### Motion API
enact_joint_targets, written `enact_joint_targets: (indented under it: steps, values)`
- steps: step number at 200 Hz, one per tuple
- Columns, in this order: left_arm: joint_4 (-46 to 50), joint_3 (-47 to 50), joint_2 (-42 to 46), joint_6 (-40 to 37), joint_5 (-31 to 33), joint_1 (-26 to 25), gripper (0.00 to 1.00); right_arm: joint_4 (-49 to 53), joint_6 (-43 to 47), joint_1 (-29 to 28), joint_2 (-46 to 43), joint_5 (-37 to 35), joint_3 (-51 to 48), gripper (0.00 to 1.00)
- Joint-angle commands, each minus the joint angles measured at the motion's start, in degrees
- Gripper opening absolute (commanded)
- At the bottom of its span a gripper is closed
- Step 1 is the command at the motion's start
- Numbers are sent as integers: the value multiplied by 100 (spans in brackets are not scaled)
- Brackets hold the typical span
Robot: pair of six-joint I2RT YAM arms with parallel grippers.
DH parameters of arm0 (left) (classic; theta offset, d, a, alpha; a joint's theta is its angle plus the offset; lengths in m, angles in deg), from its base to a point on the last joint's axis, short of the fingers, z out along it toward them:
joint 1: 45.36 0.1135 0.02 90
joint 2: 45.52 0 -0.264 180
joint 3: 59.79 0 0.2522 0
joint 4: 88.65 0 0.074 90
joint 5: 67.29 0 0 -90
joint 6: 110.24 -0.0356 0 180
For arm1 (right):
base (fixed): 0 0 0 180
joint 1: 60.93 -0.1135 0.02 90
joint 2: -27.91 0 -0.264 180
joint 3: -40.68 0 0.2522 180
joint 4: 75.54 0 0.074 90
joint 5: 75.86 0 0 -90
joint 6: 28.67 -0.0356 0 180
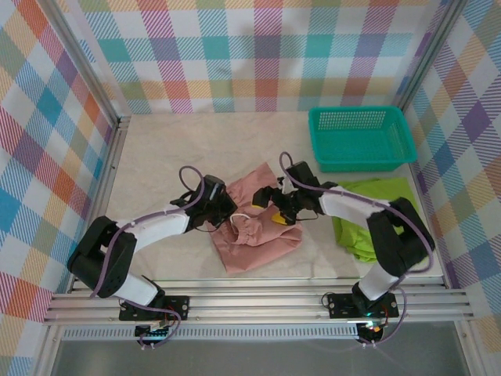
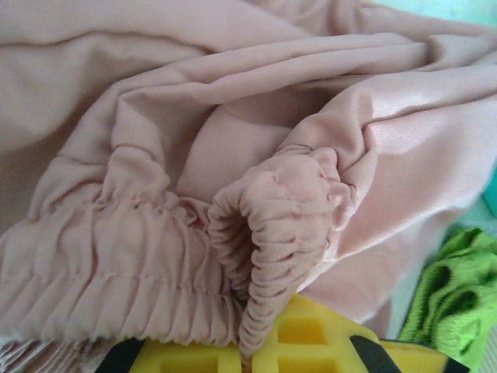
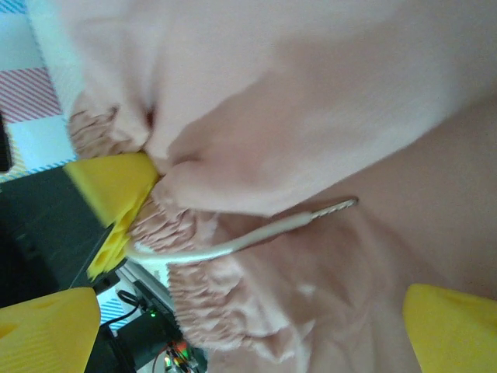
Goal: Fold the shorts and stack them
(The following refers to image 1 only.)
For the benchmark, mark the pink shorts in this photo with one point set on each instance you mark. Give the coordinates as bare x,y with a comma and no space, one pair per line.
258,243

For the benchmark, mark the lime green shorts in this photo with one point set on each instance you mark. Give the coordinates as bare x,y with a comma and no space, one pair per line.
391,188

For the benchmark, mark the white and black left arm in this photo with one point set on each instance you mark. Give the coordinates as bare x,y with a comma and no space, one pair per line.
156,229

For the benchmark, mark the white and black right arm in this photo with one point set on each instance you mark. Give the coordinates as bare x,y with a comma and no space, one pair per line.
344,203

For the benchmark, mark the teal plastic basket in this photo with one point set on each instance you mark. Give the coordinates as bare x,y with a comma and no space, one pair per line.
352,152

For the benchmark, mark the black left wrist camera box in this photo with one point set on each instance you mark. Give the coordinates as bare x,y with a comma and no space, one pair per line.
213,190

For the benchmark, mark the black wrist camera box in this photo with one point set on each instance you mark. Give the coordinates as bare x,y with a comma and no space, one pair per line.
213,190
301,174

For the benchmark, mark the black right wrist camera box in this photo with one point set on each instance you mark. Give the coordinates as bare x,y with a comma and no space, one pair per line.
301,174

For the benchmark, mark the aluminium front rail beam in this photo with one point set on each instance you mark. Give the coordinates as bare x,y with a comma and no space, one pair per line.
254,301

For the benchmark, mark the aluminium left side rail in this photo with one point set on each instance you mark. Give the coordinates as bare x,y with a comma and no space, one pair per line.
105,168

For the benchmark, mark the aluminium right corner post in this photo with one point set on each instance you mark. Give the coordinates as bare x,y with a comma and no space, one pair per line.
430,55

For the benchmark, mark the aluminium corner post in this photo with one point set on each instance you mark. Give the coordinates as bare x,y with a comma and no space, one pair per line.
83,55
430,55

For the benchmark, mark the aluminium left corner post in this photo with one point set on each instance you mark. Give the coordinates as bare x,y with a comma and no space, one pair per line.
83,55

